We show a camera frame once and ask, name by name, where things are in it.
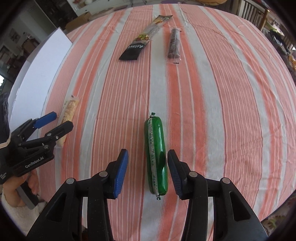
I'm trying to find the white foam board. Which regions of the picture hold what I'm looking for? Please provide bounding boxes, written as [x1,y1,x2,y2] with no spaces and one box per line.
[8,28,72,131]

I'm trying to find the beige snack stick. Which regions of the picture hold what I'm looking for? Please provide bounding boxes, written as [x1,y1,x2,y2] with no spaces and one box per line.
[54,94,80,148]

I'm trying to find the wooden slatted chair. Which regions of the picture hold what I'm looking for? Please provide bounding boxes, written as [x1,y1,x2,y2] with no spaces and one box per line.
[237,1,270,31]

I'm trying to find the person's left hand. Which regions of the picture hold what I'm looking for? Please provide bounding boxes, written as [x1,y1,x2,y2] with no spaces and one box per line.
[3,169,39,207]

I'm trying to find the dark red meat stick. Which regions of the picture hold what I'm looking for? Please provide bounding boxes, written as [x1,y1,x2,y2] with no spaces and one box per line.
[166,28,181,64]

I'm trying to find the long gummy candy packet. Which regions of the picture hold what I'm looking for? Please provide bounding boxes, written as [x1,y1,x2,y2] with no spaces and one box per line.
[119,15,173,61]

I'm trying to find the striped orange white tablecloth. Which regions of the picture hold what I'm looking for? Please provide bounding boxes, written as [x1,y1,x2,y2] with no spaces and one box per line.
[39,4,295,240]

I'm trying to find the green sausage stick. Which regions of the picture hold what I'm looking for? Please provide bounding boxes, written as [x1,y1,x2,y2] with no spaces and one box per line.
[144,113,168,200]

